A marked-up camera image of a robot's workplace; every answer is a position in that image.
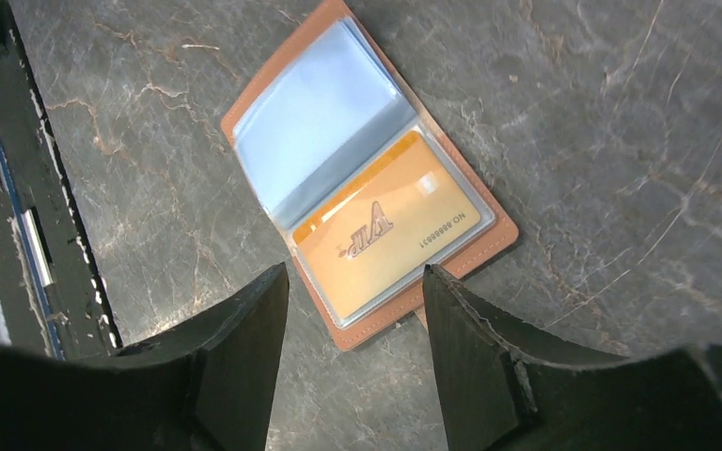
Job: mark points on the blue credit card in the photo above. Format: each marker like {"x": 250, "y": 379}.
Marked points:
{"x": 325, "y": 115}

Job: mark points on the tan leather card holder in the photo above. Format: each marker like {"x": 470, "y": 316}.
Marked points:
{"x": 485, "y": 244}

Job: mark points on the orange credit card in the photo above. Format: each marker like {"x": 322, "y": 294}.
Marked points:
{"x": 403, "y": 210}

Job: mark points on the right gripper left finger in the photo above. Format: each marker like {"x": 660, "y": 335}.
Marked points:
{"x": 207, "y": 383}

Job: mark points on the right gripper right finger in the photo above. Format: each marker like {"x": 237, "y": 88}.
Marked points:
{"x": 504, "y": 384}

